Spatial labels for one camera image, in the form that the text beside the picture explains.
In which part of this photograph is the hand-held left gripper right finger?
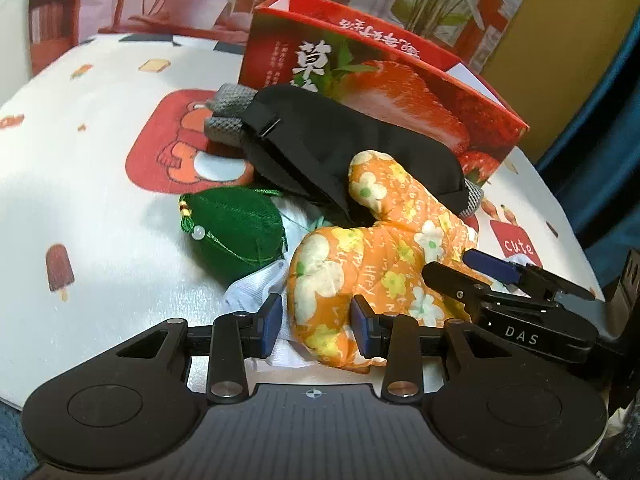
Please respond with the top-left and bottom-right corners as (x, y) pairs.
(350, 296), (506, 405)

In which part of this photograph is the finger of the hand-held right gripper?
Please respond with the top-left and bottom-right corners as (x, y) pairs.
(462, 248), (597, 306)
(421, 261), (501, 322)

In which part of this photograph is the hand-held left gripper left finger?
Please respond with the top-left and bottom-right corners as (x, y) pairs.
(118, 293), (284, 405)

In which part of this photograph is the orange floral oven mitt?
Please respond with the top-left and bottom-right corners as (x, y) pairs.
(286, 150), (493, 373)

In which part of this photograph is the green tasselled sachet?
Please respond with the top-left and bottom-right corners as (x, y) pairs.
(177, 186), (289, 267)

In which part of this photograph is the black eye mask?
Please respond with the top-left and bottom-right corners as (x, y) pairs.
(205, 84), (486, 222)

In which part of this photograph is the red strawberry print cardboard box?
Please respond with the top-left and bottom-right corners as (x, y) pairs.
(237, 0), (530, 188)

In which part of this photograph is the blue curtain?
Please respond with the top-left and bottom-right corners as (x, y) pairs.
(534, 45), (640, 306)

